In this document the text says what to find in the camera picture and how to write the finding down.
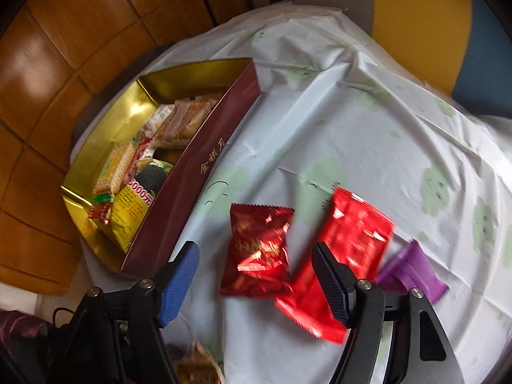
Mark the yellow green snack bag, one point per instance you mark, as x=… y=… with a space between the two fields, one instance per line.
x=131 y=204

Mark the grey yellow blue chair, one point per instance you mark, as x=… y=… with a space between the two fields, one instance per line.
x=461 y=47

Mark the purple snack packet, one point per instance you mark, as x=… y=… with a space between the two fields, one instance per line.
x=410 y=269

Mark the gold snack bag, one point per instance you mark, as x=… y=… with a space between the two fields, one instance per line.
x=197 y=366

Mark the person's left hand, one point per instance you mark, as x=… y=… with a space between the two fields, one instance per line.
x=17 y=324

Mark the red patterned snack packet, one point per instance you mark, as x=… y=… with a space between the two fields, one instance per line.
x=101 y=212

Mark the bright red snack packet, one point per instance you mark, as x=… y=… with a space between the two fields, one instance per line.
x=357 y=234

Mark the dark red foil packet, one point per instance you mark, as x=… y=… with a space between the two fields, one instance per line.
x=257 y=264

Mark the clear brown pastry packet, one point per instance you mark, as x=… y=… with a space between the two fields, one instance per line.
x=182 y=124

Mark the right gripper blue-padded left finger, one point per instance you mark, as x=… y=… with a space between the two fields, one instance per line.
x=116 y=337

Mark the green cracker packet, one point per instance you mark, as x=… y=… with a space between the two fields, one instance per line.
x=110 y=178

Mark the white cloud-print tablecloth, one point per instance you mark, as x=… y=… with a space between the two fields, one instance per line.
x=309 y=103

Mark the small red white snack packet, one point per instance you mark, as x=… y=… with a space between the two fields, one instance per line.
x=145 y=150

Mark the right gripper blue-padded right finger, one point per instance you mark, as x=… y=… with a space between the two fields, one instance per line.
x=420 y=351

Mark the white Ba Zhen snack packet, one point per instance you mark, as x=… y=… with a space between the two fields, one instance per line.
x=155 y=121

